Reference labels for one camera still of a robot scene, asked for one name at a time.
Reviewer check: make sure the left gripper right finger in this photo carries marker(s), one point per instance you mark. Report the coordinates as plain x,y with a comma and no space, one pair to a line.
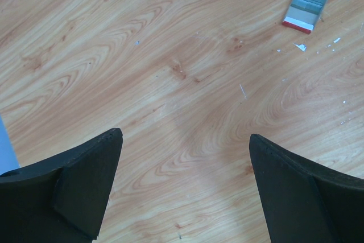
304,201

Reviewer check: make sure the silver staple strip block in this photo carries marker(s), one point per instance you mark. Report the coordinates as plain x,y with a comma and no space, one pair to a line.
302,15

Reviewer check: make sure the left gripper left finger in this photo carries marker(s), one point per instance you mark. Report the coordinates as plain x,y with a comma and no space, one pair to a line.
62,198

